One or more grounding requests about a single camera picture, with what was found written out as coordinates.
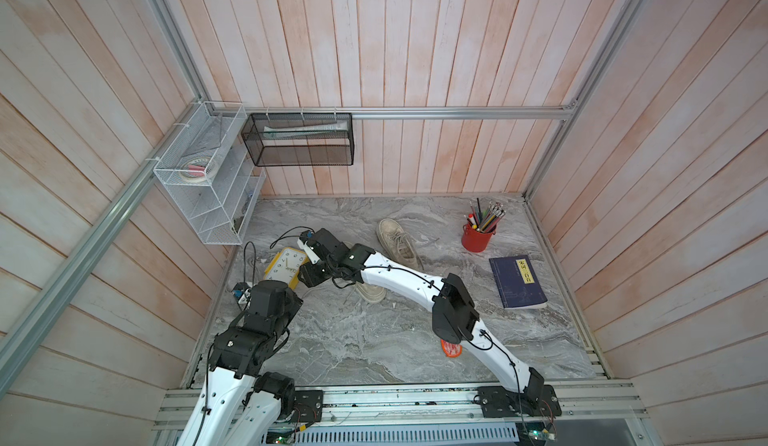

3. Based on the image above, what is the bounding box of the beige lace sneaker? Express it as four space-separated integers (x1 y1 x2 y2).
376 218 423 271
354 283 386 304

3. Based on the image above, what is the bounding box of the red insole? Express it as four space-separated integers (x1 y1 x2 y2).
440 340 463 358

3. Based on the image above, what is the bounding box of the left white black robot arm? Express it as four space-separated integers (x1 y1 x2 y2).
178 280 302 445

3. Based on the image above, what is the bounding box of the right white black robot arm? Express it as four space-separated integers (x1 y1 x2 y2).
298 229 562 418

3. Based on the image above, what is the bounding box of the yellow alarm clock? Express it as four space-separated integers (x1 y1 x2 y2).
263 247 308 290

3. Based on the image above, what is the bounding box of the red pen cup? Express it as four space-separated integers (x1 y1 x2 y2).
461 223 496 253

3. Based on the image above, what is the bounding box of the pens and pencils bunch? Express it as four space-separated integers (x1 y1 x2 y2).
466 198 506 234

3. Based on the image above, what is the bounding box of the tape roll in shelf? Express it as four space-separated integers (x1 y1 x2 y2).
179 156 219 184

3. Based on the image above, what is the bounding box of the dark blue book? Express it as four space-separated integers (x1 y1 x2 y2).
489 255 548 309

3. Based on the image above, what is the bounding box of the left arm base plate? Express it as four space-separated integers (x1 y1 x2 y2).
277 389 324 426

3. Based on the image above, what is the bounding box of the black mesh wall basket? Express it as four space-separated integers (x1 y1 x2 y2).
241 113 355 168

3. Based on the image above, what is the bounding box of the white wire wall shelf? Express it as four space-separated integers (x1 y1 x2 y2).
154 101 266 246

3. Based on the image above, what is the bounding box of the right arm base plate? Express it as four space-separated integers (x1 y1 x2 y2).
473 385 562 419

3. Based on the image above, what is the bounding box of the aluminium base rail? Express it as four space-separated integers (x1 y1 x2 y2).
152 379 649 432

